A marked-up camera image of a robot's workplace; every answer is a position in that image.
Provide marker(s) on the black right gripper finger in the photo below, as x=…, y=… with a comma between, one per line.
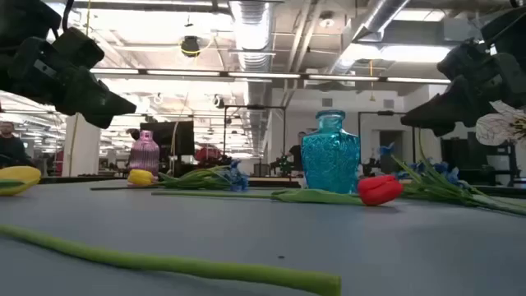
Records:
x=446, y=129
x=441, y=111

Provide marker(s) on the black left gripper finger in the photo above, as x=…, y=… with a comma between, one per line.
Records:
x=96, y=119
x=111, y=100

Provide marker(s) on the white artificial flower spray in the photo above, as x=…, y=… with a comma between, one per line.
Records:
x=495, y=127

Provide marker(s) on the blue artificial flower spray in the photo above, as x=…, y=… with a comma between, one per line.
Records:
x=386, y=149
x=205, y=178
x=444, y=187

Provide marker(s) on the red artificial tulip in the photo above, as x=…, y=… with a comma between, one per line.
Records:
x=378, y=191
x=185, y=265

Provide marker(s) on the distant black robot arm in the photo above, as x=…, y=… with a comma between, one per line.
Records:
x=281, y=164

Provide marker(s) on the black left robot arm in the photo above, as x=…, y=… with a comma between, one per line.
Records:
x=24, y=16

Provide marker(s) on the pink ribbed glass vase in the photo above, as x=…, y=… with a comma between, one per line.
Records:
x=144, y=158

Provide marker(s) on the teal patterned glass vase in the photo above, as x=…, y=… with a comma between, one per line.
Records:
x=328, y=160

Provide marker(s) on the dark equipment rack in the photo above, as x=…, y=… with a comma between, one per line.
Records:
x=456, y=156

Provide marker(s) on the white square column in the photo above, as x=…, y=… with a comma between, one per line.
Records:
x=82, y=152

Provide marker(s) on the black monitor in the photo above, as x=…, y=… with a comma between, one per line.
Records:
x=164, y=137

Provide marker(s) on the person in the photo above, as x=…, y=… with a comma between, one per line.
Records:
x=10, y=148
x=296, y=154

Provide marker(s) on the black round ceiling device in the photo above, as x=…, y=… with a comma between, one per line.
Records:
x=190, y=44

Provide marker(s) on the red bag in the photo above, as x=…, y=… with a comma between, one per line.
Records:
x=207, y=154

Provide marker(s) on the long ceiling light strip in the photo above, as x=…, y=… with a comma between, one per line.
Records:
x=263, y=75

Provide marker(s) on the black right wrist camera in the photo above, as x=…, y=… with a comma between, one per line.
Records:
x=460, y=61

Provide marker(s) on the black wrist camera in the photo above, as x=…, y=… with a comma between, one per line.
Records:
x=460, y=61
x=78, y=47

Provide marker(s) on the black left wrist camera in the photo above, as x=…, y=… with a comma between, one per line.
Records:
x=78, y=47

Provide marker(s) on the black metal frame stand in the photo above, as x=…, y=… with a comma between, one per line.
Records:
x=386, y=112

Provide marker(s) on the smooth silver ceiling duct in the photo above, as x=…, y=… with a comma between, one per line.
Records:
x=378, y=16

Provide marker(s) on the silver ribbed ceiling duct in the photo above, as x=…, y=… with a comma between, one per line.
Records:
x=251, y=33

